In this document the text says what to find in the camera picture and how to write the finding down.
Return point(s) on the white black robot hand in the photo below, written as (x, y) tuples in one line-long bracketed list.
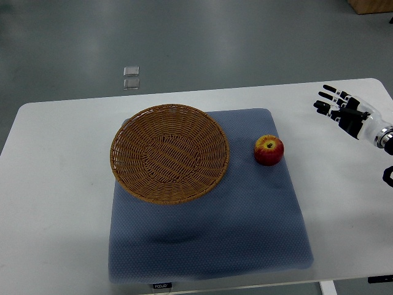
[(355, 116)]

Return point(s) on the red yellow apple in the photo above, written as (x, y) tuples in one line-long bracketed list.
[(268, 150)]

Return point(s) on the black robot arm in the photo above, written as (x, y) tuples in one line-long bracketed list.
[(383, 139)]

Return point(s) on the brown wicker basket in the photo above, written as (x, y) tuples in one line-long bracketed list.
[(169, 154)]

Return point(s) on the wooden box corner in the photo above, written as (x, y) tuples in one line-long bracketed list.
[(362, 7)]

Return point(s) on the blue grey cushion mat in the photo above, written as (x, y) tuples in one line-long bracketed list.
[(250, 222)]

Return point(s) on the white table leg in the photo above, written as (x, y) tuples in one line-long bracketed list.
[(327, 288)]

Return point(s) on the lower floor plate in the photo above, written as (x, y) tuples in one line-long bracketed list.
[(131, 83)]

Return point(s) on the floor plate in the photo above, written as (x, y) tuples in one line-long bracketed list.
[(130, 71), (131, 83)]

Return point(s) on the upper floor plate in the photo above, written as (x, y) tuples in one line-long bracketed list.
[(130, 71)]

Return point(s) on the black label tag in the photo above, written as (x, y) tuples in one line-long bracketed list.
[(168, 285)]

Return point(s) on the black table bracket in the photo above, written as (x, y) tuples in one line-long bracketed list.
[(380, 279)]

